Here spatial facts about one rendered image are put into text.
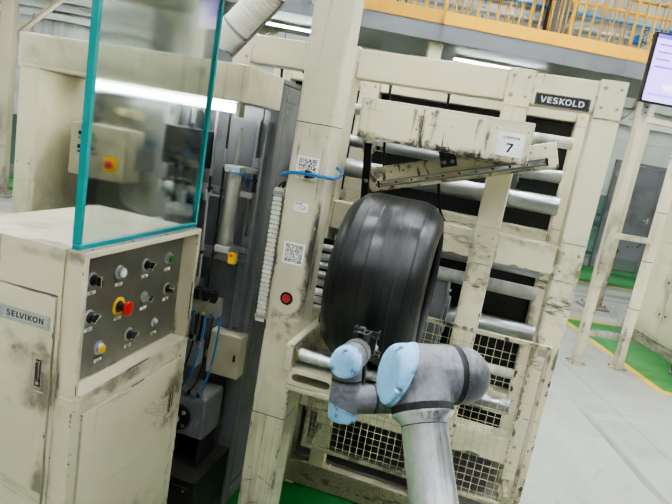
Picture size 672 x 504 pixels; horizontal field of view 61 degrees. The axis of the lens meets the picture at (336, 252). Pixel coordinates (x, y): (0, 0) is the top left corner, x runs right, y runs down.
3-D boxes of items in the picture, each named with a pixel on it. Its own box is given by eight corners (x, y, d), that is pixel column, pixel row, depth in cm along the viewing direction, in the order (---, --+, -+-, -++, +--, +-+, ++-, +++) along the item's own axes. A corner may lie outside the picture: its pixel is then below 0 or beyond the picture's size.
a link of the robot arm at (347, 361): (325, 380, 139) (329, 345, 139) (336, 370, 150) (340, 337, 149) (356, 386, 137) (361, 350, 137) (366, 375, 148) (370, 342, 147)
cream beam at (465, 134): (355, 137, 209) (362, 96, 206) (370, 140, 233) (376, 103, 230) (526, 167, 195) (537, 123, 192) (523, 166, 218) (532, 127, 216)
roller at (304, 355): (300, 348, 196) (296, 361, 195) (297, 345, 192) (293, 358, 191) (400, 375, 188) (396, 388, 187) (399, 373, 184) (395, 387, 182)
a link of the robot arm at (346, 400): (374, 425, 143) (379, 382, 143) (332, 426, 139) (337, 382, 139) (362, 414, 150) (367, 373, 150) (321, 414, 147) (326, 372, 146)
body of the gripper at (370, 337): (382, 330, 163) (374, 337, 152) (376, 359, 164) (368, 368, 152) (356, 323, 165) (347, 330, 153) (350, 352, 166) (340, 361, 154)
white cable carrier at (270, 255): (254, 319, 203) (274, 186, 194) (260, 316, 208) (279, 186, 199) (265, 322, 202) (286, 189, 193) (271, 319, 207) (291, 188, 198)
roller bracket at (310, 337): (281, 370, 189) (286, 343, 187) (317, 336, 227) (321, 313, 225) (291, 373, 189) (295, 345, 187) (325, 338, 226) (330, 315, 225)
